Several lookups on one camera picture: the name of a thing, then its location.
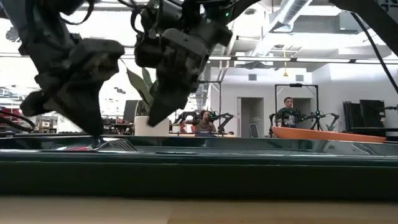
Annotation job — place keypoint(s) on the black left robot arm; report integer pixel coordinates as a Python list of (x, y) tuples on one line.
[(31, 18)]

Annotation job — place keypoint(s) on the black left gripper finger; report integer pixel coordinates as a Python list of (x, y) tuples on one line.
[(84, 105)]

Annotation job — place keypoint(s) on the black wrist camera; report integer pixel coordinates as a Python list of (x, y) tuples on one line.
[(102, 56), (146, 51)]

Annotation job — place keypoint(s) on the ceiling strip light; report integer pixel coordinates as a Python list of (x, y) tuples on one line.
[(323, 60), (248, 58)]

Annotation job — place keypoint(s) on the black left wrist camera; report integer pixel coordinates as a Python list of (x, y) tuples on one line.
[(102, 56)]

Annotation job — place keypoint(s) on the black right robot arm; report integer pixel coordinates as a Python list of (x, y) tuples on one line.
[(214, 31)]

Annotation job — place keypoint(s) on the black metal gantry frame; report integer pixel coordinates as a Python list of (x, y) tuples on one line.
[(295, 85)]

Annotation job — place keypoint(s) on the seated person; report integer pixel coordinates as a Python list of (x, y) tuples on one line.
[(205, 126)]

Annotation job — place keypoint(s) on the black computer monitor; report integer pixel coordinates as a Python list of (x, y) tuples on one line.
[(130, 110)]

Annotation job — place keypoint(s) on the green leafy plant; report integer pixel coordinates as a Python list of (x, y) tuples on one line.
[(140, 84)]

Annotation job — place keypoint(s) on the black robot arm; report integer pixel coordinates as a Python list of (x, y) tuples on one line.
[(323, 116), (289, 115), (225, 119), (186, 116)]

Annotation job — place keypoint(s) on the standing person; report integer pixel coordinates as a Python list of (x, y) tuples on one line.
[(287, 107)]

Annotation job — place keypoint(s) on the black flat panel stack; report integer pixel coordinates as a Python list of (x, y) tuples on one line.
[(370, 113)]

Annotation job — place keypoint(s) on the white plant pot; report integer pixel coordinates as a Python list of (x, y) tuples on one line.
[(141, 126)]

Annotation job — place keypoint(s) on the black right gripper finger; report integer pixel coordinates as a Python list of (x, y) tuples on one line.
[(169, 99)]

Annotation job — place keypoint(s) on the dark green plastic tray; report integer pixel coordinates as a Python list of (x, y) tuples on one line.
[(199, 177)]

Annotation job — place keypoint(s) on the orange plastic plate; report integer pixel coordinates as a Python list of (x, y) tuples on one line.
[(326, 135)]

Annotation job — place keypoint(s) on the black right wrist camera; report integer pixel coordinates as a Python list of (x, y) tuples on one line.
[(146, 51)]

